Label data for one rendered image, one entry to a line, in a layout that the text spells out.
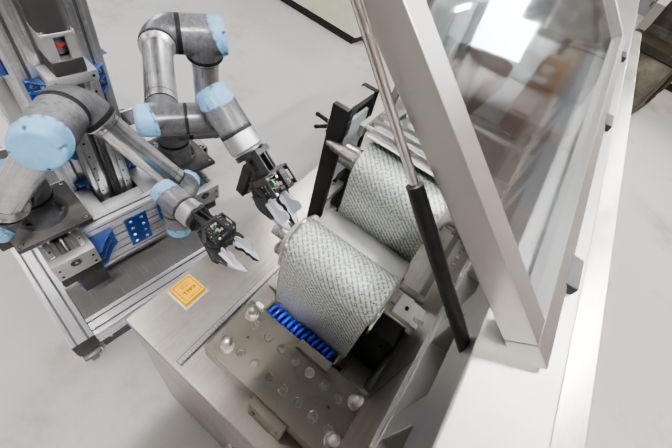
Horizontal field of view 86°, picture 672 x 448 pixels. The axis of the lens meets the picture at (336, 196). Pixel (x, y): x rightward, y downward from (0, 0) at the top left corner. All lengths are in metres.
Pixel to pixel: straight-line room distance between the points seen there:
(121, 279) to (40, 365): 0.48
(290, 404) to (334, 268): 0.34
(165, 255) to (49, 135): 1.22
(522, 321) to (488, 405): 0.07
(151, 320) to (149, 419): 0.91
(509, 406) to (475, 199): 0.18
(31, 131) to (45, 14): 0.41
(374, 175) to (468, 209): 0.58
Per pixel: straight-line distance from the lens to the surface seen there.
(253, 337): 0.98
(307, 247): 0.79
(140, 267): 2.08
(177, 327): 1.15
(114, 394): 2.09
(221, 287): 1.18
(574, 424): 0.69
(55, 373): 2.20
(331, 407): 0.96
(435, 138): 0.27
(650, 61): 5.62
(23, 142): 1.01
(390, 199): 0.86
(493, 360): 0.38
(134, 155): 1.16
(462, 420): 0.35
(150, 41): 1.14
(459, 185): 0.28
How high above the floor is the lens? 1.96
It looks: 47 degrees down
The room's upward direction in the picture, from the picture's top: 17 degrees clockwise
